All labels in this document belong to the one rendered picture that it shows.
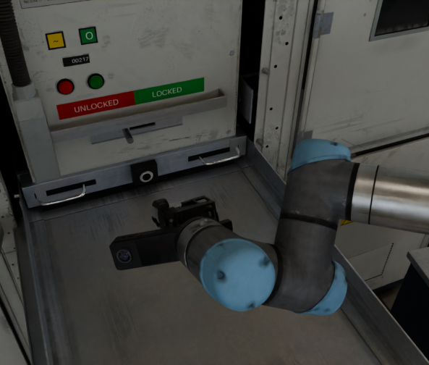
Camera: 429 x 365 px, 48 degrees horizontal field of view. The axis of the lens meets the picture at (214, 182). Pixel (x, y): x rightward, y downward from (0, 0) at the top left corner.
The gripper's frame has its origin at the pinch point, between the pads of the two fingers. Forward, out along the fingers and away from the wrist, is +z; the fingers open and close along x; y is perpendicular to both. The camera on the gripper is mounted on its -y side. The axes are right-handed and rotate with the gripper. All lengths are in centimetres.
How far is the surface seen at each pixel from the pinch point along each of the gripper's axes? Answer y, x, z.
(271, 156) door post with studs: 38.6, -1.9, 30.0
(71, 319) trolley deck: -17.8, -16.6, 6.6
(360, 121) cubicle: 63, 2, 25
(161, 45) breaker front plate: 12.5, 29.1, 17.6
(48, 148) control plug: -13.9, 14.2, 13.6
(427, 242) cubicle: 113, -58, 61
